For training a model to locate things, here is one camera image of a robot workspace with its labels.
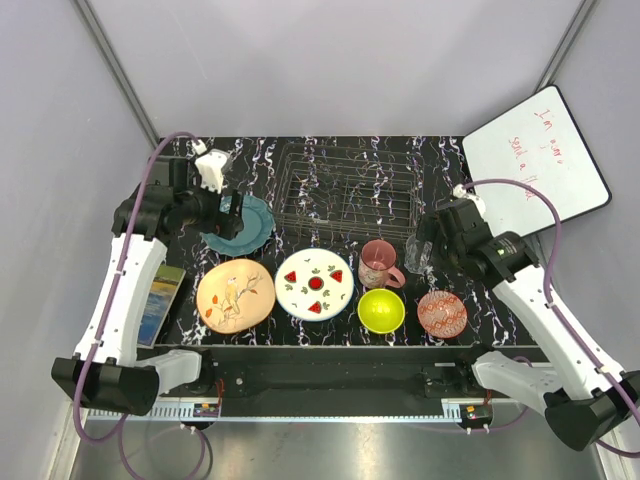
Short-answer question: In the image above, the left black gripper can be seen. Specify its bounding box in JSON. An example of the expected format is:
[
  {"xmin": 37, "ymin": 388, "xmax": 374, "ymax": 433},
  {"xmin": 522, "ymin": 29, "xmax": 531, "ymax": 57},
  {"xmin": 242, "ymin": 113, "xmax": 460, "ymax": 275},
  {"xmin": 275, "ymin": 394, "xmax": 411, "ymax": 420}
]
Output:
[{"xmin": 176, "ymin": 171, "xmax": 244, "ymax": 239}]

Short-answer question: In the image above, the teal scalloped plate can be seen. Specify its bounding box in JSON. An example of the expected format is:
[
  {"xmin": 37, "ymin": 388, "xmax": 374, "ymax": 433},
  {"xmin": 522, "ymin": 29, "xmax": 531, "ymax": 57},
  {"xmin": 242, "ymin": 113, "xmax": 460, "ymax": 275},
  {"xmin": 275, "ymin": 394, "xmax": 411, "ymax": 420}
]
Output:
[{"xmin": 200, "ymin": 195, "xmax": 275, "ymax": 258}]

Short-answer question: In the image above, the red patterned bowl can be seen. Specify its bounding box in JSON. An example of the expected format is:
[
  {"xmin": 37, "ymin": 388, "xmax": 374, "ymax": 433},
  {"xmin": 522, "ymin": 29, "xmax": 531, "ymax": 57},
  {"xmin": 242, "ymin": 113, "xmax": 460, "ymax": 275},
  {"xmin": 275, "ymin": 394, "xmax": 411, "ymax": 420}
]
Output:
[{"xmin": 417, "ymin": 290, "xmax": 468, "ymax": 339}]

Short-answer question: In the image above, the white watermelon plate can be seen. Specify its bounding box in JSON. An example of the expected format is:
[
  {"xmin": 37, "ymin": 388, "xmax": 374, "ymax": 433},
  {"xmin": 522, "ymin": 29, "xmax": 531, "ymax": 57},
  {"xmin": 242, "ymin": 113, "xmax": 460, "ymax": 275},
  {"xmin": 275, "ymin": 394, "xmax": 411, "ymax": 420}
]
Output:
[{"xmin": 274, "ymin": 248, "xmax": 355, "ymax": 322}]

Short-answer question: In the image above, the yellow-green bowl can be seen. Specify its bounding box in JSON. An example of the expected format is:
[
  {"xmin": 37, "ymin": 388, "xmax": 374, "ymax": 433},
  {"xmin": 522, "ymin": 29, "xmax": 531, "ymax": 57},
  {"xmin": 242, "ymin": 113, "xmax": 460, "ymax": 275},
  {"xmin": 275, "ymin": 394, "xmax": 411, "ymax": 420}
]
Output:
[{"xmin": 357, "ymin": 288, "xmax": 406, "ymax": 334}]

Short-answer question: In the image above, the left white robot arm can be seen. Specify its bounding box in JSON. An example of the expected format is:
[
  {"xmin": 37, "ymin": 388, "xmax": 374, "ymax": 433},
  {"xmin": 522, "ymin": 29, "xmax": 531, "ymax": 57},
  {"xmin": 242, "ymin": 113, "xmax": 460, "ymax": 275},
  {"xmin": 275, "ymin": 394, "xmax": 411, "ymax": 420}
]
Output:
[{"xmin": 51, "ymin": 150, "xmax": 243, "ymax": 416}]

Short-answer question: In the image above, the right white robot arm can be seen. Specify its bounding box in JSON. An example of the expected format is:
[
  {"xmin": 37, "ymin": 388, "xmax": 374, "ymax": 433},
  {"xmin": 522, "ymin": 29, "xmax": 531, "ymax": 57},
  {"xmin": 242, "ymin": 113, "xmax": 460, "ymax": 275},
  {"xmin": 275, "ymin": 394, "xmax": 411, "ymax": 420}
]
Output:
[{"xmin": 416, "ymin": 199, "xmax": 639, "ymax": 451}]

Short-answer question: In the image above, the clear glass cup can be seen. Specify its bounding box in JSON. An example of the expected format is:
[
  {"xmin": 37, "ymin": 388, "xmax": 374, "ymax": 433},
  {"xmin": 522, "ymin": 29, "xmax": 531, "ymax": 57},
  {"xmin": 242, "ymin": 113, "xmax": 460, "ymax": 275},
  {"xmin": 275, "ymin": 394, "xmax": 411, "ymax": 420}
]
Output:
[{"xmin": 404, "ymin": 234, "xmax": 432, "ymax": 275}]

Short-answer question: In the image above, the peach bird plate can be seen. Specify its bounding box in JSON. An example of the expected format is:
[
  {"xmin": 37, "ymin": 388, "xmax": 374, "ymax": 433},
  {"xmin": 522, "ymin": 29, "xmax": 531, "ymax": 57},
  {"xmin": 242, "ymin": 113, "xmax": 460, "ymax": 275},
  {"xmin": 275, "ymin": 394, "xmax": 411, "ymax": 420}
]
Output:
[{"xmin": 196, "ymin": 259, "xmax": 276, "ymax": 335}]

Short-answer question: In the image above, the pink mug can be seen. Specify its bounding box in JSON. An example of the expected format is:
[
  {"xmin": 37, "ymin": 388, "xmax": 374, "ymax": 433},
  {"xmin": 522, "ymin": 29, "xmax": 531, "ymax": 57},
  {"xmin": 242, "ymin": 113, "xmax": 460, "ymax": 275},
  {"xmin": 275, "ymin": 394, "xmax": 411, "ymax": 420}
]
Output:
[{"xmin": 358, "ymin": 239, "xmax": 406, "ymax": 289}]

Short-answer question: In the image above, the landscape cover book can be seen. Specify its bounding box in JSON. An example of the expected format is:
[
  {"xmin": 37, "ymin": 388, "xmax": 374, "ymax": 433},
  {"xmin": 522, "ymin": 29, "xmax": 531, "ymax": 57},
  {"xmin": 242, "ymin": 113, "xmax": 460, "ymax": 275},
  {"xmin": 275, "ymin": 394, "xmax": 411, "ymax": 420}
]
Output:
[{"xmin": 137, "ymin": 265, "xmax": 185, "ymax": 348}]

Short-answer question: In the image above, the white whiteboard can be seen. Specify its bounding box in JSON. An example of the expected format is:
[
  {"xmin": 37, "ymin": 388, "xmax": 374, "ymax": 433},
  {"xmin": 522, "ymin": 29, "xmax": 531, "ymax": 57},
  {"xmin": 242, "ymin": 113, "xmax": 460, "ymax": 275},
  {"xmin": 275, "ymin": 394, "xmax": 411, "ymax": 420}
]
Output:
[{"xmin": 462, "ymin": 85, "xmax": 612, "ymax": 237}]

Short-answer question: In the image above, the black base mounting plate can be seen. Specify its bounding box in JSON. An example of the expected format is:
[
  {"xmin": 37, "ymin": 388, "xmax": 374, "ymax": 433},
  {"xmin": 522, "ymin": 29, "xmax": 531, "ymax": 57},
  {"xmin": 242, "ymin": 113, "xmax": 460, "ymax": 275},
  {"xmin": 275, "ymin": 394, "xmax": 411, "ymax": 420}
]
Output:
[{"xmin": 154, "ymin": 344, "xmax": 551, "ymax": 401}]

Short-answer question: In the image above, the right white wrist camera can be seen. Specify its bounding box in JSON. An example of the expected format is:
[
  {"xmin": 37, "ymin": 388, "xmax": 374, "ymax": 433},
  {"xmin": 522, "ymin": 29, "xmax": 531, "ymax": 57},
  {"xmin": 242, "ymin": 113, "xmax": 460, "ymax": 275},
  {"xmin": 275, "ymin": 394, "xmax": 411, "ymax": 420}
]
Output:
[{"xmin": 452, "ymin": 184, "xmax": 486, "ymax": 217}]

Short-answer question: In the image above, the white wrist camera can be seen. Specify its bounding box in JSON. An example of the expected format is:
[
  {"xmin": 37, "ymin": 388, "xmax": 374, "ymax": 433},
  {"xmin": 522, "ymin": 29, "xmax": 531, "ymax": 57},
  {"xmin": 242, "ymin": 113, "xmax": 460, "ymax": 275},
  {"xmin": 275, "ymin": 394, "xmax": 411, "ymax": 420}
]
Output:
[
  {"xmin": 192, "ymin": 141, "xmax": 231, "ymax": 194},
  {"xmin": 452, "ymin": 184, "xmax": 486, "ymax": 217}
]

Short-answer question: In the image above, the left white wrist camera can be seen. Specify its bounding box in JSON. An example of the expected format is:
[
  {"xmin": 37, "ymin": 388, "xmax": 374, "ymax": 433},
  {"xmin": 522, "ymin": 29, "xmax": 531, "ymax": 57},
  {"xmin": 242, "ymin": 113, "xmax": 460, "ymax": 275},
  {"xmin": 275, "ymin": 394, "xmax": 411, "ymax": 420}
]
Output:
[{"xmin": 192, "ymin": 141, "xmax": 231, "ymax": 194}]

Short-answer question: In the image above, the wire dish rack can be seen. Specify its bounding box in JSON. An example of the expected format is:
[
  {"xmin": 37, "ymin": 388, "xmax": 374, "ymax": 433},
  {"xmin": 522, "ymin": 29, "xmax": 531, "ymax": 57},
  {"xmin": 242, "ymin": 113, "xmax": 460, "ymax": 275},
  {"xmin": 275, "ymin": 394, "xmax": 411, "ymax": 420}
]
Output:
[{"xmin": 272, "ymin": 143, "xmax": 423, "ymax": 242}]

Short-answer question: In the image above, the aluminium slotted rail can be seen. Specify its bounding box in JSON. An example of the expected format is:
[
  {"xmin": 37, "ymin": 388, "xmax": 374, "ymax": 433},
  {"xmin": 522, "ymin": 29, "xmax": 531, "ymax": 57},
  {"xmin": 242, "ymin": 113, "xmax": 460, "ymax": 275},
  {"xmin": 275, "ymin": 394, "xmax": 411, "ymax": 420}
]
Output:
[{"xmin": 82, "ymin": 397, "xmax": 506, "ymax": 424}]

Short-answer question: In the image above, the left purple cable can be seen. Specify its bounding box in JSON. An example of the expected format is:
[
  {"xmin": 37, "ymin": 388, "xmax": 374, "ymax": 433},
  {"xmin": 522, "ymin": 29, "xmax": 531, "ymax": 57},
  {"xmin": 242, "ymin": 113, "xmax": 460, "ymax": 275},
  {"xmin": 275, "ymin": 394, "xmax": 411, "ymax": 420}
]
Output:
[{"xmin": 72, "ymin": 130, "xmax": 214, "ymax": 480}]

